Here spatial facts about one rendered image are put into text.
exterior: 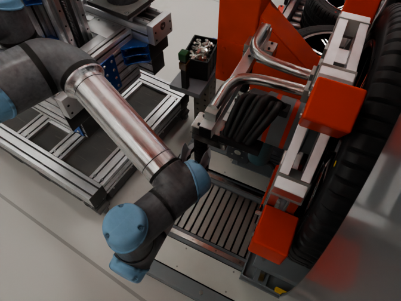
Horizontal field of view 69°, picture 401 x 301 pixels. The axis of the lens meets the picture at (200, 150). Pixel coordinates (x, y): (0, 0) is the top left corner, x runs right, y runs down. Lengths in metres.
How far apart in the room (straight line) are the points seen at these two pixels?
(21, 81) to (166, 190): 0.35
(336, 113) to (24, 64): 0.56
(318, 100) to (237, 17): 0.79
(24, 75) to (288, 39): 0.94
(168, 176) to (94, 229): 1.14
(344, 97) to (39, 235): 1.56
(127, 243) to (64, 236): 1.20
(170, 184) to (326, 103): 0.30
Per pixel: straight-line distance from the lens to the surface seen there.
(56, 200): 1.80
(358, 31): 0.72
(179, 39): 2.62
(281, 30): 1.26
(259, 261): 1.30
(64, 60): 0.67
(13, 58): 0.69
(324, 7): 2.13
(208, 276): 1.42
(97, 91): 0.63
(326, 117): 0.49
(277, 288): 1.34
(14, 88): 0.67
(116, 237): 0.50
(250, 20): 1.21
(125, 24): 1.43
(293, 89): 0.71
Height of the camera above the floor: 1.47
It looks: 55 degrees down
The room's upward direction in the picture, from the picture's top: straight up
